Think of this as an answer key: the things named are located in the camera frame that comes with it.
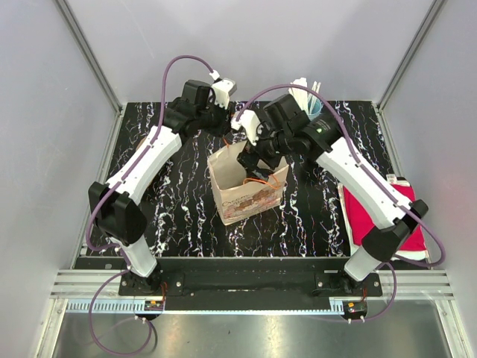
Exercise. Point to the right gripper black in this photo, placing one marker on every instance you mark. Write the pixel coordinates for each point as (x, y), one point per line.
(251, 154)

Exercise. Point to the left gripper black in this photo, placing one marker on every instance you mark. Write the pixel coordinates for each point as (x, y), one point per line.
(225, 120)

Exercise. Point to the brown paper takeout bag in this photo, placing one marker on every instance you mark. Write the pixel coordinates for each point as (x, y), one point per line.
(237, 196)

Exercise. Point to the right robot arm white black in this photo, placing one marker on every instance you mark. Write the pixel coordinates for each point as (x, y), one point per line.
(283, 128)

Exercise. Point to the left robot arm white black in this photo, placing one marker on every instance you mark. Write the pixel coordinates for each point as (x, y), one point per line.
(115, 205)

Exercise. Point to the light blue cup holder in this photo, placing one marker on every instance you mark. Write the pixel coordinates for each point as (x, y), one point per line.
(314, 108)

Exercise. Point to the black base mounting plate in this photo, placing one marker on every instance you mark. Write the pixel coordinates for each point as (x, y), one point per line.
(247, 285)

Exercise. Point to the white tray under cloth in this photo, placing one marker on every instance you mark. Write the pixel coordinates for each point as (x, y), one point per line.
(358, 222)

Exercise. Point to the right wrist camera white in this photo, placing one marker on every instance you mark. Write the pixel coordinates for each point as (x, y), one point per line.
(248, 122)

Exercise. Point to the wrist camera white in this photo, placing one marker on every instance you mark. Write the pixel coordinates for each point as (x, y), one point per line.
(248, 122)
(223, 88)

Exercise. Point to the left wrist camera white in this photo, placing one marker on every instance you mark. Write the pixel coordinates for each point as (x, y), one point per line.
(223, 88)

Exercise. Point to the aluminium front rail frame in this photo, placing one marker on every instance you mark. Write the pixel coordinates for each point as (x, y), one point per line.
(97, 291)

